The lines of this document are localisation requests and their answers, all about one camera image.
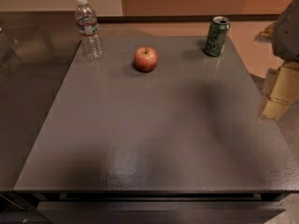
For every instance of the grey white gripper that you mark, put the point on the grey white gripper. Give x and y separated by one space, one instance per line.
287 32

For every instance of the red apple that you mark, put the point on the red apple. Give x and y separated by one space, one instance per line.
145 59

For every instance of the green soda can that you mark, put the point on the green soda can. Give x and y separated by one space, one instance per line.
218 30

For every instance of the clear plastic water bottle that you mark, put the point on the clear plastic water bottle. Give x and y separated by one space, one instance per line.
88 29

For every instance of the dark drawer front under table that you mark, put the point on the dark drawer front under table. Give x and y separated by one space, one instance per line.
160 211

